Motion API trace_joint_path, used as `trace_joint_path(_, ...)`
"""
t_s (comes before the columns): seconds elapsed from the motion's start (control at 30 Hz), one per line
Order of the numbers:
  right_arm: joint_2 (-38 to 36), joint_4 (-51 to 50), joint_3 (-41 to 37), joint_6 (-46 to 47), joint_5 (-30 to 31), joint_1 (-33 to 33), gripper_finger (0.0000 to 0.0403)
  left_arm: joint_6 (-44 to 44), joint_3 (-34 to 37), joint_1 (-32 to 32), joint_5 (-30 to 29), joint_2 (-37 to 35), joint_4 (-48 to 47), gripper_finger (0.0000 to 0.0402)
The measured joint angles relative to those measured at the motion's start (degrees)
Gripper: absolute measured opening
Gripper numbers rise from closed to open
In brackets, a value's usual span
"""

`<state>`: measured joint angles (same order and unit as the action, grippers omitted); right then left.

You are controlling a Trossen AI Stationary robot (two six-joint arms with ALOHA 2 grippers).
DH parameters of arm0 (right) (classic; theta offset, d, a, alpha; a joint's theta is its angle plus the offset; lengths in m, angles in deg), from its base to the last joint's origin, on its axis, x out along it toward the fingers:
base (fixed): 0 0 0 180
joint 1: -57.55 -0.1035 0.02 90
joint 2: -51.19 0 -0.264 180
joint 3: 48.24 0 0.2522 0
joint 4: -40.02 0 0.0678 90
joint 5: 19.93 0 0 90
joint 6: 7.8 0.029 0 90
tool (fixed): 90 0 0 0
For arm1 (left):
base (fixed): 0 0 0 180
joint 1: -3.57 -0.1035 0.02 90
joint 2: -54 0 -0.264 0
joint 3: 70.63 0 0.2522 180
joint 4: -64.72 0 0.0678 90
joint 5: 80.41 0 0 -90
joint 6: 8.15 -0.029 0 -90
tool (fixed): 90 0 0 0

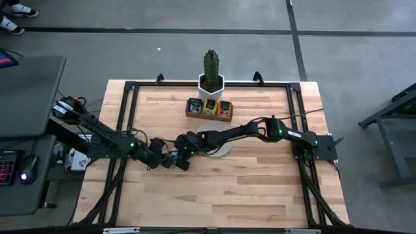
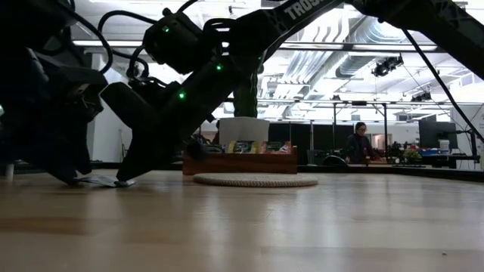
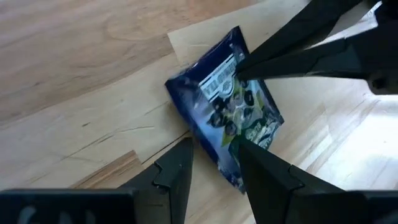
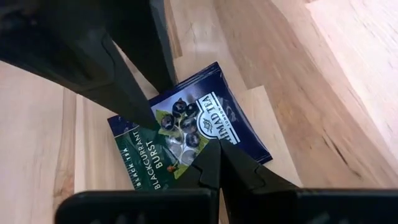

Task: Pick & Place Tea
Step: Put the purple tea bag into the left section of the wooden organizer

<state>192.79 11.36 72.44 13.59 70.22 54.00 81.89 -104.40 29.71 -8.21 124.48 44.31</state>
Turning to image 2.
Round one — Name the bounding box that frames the white cylindrical post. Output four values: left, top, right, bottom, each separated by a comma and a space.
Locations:
2, 162, 17, 181

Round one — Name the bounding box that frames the black computer monitor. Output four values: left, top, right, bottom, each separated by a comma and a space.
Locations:
418, 119, 459, 150

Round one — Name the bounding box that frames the black aluminium table frame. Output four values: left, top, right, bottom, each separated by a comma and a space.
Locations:
297, 162, 484, 184

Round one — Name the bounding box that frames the long linear ceiling light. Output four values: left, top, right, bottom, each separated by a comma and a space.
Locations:
71, 39, 443, 54

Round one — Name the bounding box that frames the white hexagonal plant pot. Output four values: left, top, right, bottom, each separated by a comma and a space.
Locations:
217, 116, 271, 148

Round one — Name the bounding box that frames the black partition panel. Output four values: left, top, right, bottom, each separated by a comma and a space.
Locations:
268, 122, 347, 154

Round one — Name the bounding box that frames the wooden compartment tray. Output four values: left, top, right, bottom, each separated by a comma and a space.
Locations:
182, 145, 299, 176

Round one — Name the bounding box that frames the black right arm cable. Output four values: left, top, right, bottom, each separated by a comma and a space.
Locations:
400, 28, 484, 144

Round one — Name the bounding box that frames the black ceiling camera rig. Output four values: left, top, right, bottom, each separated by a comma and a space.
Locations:
371, 54, 405, 79

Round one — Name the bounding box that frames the small green plant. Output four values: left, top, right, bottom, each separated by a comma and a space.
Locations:
396, 147, 422, 165

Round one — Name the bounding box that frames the blackcurrant tea packet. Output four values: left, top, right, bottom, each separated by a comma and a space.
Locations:
206, 143, 228, 155

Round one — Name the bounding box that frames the tall green cactus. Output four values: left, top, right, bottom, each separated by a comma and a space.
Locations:
232, 70, 259, 119

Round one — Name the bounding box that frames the black frame handle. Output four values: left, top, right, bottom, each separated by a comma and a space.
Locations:
321, 154, 349, 167

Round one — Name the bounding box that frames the silver green packet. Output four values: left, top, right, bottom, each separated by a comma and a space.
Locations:
74, 174, 136, 189

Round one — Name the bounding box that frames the small black ceiling rig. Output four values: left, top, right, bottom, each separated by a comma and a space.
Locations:
410, 91, 433, 104

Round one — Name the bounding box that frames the round woven rope mat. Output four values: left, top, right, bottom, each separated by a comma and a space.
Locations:
192, 172, 319, 189

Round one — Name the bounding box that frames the black background frame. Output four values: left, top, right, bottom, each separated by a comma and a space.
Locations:
226, 96, 484, 156

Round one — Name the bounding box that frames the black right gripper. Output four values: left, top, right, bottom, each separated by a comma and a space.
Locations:
116, 94, 228, 181

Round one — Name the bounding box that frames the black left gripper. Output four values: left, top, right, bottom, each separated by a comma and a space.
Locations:
0, 48, 109, 186

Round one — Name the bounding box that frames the person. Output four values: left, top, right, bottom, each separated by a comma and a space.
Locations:
343, 121, 379, 165

